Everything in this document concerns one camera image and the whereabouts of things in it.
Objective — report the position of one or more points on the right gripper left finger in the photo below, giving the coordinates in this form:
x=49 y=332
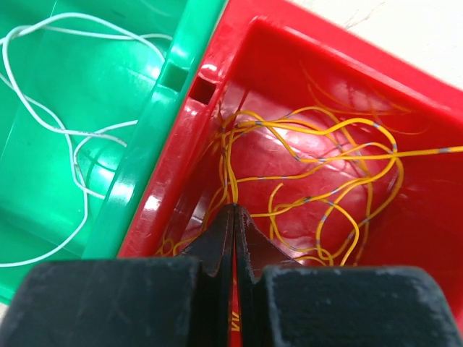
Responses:
x=152 y=301

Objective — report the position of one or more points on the green bin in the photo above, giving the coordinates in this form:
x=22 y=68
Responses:
x=89 y=93

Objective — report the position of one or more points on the red bin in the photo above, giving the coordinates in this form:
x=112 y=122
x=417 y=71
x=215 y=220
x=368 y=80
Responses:
x=342 y=154

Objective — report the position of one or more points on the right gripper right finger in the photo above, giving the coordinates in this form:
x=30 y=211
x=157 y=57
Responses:
x=284 y=303

